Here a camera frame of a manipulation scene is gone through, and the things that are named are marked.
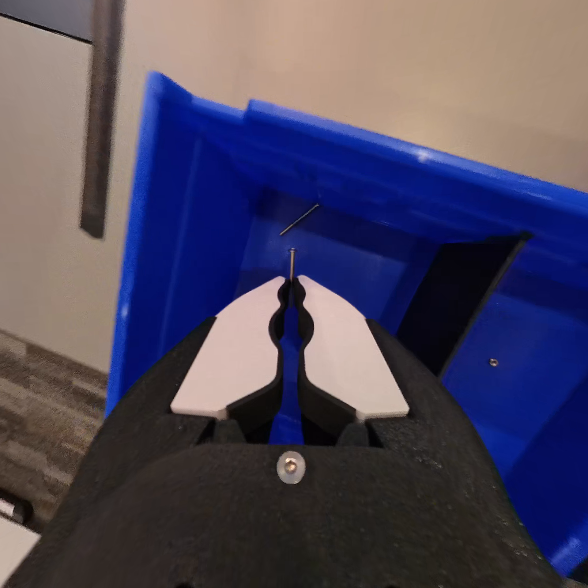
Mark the blue plastic bin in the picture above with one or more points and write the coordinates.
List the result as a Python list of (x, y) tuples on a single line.
[(206, 229)]

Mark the long metal screw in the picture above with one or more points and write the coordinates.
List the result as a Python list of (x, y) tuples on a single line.
[(299, 219), (292, 266)]

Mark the black bin divider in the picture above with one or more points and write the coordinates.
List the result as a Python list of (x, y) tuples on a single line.
[(459, 298)]

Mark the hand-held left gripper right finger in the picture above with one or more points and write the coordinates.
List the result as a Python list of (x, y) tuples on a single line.
[(349, 363)]

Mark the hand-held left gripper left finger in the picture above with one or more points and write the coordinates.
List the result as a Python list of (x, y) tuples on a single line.
[(225, 358)]

